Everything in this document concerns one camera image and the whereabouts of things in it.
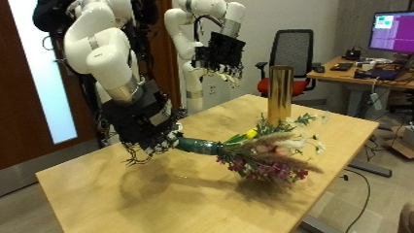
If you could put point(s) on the flower bouquet with green wrap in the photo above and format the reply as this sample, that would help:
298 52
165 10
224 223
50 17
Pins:
258 152

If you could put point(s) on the tall gold cylinder vase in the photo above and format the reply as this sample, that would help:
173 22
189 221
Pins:
279 93

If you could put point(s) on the black mesh office chair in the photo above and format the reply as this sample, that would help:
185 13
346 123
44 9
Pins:
293 48

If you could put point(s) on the black computer mouse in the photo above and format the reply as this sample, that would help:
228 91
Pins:
319 69

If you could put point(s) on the black keyboard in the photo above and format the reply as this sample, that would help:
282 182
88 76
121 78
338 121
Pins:
342 66

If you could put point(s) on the wooden office desk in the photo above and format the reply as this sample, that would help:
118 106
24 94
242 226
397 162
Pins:
341 76

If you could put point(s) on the brown door with glass panel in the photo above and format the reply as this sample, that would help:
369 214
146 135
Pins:
17 113

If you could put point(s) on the black desk phone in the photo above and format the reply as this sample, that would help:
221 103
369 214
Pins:
351 55

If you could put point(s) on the dark laptop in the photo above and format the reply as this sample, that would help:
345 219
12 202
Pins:
379 74

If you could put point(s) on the white power strip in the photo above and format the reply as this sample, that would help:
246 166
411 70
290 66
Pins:
375 101

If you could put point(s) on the computer monitor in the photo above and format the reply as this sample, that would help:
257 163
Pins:
394 32

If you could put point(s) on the cardboard box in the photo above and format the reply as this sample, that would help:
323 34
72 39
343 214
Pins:
401 145

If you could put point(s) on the white wall outlet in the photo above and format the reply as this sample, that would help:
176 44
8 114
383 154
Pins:
212 89

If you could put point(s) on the grey table leg frame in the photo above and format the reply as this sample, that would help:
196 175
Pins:
370 169

